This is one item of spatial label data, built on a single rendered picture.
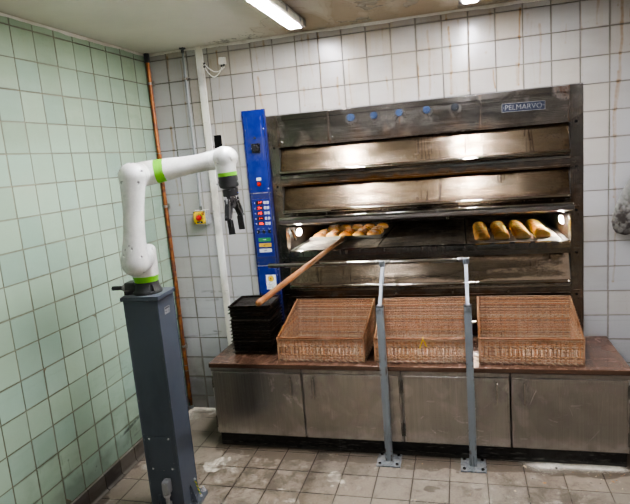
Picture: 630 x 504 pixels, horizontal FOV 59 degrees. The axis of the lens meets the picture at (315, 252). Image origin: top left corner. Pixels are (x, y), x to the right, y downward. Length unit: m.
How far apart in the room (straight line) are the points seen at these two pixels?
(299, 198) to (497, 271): 1.37
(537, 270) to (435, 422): 1.13
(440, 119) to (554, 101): 0.66
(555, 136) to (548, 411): 1.59
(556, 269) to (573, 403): 0.83
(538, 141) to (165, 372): 2.49
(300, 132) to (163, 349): 1.70
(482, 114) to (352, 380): 1.79
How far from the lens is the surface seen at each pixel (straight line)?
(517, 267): 3.69
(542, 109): 3.64
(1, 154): 3.01
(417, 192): 3.61
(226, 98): 3.91
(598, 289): 3.79
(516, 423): 3.43
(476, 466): 3.48
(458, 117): 3.61
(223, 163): 2.63
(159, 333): 2.88
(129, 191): 2.67
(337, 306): 3.77
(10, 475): 3.11
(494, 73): 3.62
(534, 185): 3.62
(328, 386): 3.43
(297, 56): 3.78
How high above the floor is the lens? 1.80
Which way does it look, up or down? 10 degrees down
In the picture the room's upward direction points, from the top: 5 degrees counter-clockwise
